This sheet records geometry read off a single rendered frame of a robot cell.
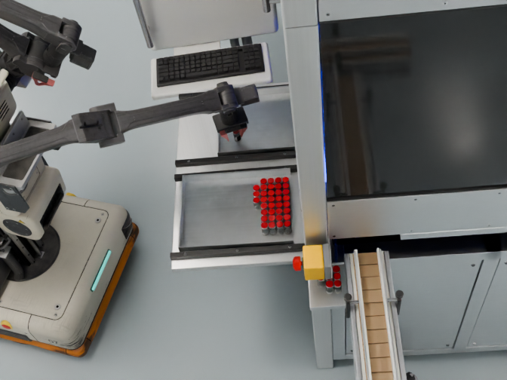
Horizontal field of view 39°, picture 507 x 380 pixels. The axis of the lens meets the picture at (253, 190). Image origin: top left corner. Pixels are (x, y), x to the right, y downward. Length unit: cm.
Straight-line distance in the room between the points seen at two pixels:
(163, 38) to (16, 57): 70
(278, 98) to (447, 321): 95
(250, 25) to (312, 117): 124
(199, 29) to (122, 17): 155
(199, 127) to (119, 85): 150
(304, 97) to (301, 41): 16
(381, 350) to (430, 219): 36
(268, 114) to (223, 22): 47
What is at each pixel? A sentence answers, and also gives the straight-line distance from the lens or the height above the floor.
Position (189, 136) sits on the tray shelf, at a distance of 237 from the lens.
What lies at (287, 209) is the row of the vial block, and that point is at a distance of 210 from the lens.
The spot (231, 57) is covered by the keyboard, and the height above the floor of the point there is 83.
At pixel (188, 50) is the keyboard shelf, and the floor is 80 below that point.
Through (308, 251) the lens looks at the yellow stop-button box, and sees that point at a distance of 191.
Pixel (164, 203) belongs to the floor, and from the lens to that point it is 331.
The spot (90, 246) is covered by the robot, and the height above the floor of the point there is 28.
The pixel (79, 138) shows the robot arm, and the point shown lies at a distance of 186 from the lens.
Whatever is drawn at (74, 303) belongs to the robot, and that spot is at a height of 28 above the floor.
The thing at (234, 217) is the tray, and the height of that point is 88.
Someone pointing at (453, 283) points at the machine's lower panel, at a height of 69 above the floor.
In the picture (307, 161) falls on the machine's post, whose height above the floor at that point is 138.
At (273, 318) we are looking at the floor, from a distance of 296.
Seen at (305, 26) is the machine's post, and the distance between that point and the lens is 131.
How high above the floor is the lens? 270
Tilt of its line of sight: 56 degrees down
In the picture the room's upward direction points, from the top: 11 degrees counter-clockwise
